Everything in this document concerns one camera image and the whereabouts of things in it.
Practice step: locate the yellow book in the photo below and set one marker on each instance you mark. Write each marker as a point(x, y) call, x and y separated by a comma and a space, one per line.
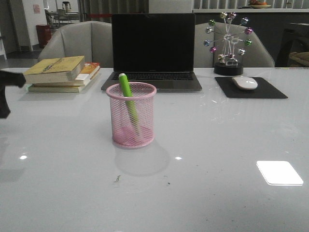
point(52, 70)
point(61, 89)

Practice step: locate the green pen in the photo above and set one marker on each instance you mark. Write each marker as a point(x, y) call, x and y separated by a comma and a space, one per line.
point(126, 90)

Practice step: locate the white computer mouse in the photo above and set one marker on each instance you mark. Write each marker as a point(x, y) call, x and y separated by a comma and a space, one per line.
point(245, 83)

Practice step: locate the red barrier belt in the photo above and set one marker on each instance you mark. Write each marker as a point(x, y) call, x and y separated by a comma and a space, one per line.
point(99, 15)

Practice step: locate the red trash bin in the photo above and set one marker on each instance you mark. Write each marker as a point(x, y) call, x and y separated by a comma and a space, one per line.
point(44, 35)

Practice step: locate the grey open laptop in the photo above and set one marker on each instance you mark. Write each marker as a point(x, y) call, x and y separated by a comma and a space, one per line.
point(157, 49)

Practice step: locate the fruit bowl on counter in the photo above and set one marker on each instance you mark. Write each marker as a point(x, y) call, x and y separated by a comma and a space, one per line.
point(258, 4)

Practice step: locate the pink mesh pen holder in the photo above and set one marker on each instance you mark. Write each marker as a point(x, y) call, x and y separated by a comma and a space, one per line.
point(123, 132)

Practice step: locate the yellow top book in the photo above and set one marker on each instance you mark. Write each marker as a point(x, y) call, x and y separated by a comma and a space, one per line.
point(52, 70)

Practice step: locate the ferris wheel desk ornament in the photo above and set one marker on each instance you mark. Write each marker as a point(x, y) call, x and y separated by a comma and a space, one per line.
point(227, 63)

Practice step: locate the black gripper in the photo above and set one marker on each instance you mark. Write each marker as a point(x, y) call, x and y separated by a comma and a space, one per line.
point(8, 79)

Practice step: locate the grey left armchair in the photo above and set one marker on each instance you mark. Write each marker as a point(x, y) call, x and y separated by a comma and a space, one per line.
point(91, 39)

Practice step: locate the black mouse pad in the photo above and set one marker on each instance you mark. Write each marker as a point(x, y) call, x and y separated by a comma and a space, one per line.
point(263, 90)

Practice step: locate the white orange middle book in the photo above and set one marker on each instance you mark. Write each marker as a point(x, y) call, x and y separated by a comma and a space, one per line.
point(90, 70)

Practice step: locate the yellow bottom book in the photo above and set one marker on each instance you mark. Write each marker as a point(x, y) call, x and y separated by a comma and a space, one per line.
point(61, 89)

